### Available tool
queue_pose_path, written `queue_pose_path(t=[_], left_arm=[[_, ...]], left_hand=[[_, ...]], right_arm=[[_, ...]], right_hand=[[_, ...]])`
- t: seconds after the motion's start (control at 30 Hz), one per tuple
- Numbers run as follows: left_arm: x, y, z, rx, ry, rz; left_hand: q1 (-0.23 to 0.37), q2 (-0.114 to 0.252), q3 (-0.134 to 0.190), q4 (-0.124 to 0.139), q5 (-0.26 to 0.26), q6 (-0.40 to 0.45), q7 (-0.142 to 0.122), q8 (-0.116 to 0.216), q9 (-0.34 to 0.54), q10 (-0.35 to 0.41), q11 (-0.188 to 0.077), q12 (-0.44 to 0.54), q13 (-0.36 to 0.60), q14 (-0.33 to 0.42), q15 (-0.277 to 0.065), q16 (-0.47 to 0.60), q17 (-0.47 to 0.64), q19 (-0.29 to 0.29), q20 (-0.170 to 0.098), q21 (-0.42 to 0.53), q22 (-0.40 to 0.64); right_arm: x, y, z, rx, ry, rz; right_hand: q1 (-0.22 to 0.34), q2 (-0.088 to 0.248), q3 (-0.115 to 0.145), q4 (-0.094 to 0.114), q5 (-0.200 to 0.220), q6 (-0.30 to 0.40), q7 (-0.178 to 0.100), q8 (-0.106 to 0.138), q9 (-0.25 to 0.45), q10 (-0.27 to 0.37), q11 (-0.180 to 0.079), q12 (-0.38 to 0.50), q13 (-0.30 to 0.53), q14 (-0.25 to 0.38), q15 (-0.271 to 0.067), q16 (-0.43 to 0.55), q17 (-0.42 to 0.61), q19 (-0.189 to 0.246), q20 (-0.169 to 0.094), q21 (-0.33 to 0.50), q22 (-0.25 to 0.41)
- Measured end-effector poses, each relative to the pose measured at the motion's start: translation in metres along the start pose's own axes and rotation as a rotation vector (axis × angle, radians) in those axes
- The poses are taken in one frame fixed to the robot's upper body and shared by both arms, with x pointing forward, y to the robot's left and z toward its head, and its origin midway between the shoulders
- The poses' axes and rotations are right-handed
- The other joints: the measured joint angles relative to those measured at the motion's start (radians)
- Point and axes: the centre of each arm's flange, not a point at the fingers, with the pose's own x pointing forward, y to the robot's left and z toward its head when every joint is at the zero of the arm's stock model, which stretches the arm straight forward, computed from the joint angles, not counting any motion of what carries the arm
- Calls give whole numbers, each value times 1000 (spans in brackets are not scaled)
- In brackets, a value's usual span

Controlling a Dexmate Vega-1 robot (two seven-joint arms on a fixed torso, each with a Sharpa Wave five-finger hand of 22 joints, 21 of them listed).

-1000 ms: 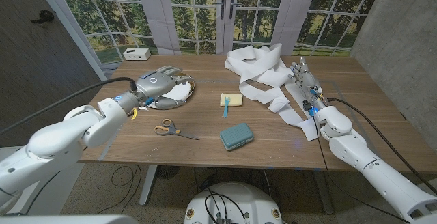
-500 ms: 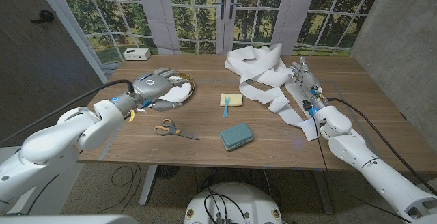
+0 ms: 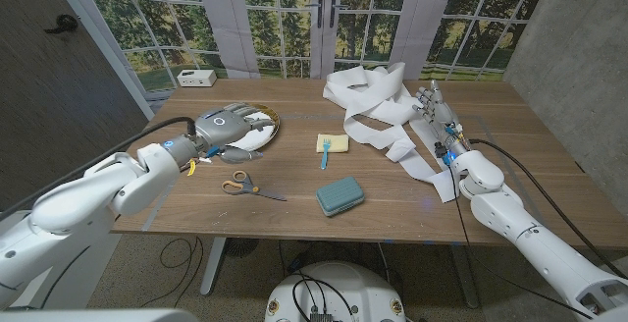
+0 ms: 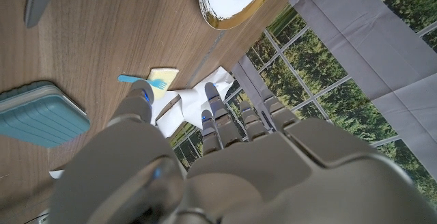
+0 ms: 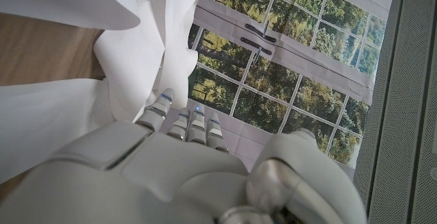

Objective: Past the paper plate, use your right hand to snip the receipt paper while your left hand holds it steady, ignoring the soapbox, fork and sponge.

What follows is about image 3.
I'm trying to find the yellow sponge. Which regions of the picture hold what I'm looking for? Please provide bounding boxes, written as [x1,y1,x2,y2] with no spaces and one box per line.
[316,133,350,154]

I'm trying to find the gold rimmed paper plate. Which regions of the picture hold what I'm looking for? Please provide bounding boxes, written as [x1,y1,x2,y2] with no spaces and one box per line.
[225,103,282,152]

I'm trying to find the dark round floor fan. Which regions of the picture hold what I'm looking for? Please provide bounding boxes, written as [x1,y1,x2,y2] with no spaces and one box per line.
[224,237,260,258]

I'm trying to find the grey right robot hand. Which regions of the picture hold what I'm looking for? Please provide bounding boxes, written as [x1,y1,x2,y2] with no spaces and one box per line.
[411,80,470,159]

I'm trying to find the white table leg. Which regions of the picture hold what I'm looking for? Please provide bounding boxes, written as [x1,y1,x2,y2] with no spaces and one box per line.
[199,237,230,296]

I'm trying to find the grey table leg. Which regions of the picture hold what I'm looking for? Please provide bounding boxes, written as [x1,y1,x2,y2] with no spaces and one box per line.
[448,244,481,309]

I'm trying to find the printed window backdrop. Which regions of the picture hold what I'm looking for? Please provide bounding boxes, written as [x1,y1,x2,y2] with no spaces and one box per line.
[46,0,555,117]

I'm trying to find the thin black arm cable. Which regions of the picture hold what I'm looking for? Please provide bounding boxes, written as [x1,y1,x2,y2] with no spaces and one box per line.
[444,162,598,318]
[38,245,92,308]

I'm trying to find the grey orange scissors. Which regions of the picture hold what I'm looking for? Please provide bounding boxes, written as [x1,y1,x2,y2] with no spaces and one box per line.
[221,170,288,203]

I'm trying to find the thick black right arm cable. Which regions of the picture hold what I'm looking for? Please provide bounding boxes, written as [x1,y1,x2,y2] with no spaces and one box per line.
[468,138,628,279]

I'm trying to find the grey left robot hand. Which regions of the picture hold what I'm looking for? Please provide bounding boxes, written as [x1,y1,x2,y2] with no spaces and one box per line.
[194,103,277,166]

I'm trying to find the teal soapbox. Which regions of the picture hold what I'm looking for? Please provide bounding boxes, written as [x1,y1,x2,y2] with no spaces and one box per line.
[315,175,366,218]

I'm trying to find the white receipt paper strip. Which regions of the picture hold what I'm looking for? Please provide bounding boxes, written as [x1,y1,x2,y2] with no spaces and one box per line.
[322,61,460,204]

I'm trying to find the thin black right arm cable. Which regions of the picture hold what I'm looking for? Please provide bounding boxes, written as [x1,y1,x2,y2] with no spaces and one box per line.
[444,162,598,318]

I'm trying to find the black door handle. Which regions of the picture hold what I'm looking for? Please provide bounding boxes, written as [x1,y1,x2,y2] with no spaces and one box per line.
[43,14,79,35]

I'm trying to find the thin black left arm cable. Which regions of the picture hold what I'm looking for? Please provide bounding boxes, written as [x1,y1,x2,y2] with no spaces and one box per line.
[38,245,92,308]

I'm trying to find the white power box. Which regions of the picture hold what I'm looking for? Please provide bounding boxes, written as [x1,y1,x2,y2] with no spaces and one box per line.
[176,69,218,88]

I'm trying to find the white robot torso base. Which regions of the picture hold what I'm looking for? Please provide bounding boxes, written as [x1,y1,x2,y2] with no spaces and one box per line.
[264,261,407,322]

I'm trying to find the black torso cable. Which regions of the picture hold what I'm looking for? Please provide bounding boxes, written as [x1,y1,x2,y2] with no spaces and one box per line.
[288,270,357,322]

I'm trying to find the blue plastic fork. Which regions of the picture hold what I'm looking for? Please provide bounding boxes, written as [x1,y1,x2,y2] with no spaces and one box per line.
[321,137,333,171]

